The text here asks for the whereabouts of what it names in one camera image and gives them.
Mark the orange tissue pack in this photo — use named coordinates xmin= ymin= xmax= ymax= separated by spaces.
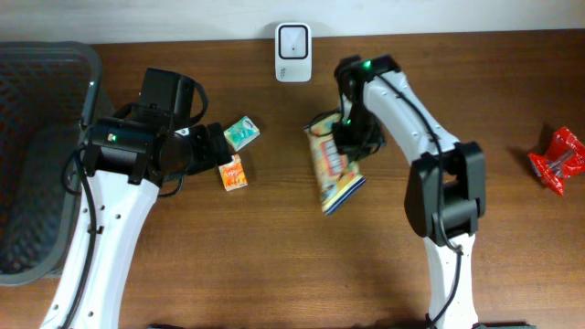
xmin=218 ymin=154 xmax=248 ymax=191

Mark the teal tissue pack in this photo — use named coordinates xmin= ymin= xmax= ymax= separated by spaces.
xmin=224 ymin=116 xmax=261 ymax=152

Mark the yellow wet wipes bag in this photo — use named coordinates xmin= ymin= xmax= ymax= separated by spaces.
xmin=304 ymin=111 xmax=366 ymax=215

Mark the red snack bag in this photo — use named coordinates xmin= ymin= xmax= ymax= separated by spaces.
xmin=528 ymin=127 xmax=584 ymax=196

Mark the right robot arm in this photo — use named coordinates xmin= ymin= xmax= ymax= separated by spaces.
xmin=333 ymin=55 xmax=486 ymax=328

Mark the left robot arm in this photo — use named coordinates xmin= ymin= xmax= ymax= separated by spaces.
xmin=42 ymin=118 xmax=231 ymax=328

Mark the white barcode scanner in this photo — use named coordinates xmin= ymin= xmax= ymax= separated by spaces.
xmin=274 ymin=22 xmax=313 ymax=83

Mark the grey plastic basket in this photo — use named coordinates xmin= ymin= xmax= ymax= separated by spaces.
xmin=1 ymin=41 xmax=103 ymax=286

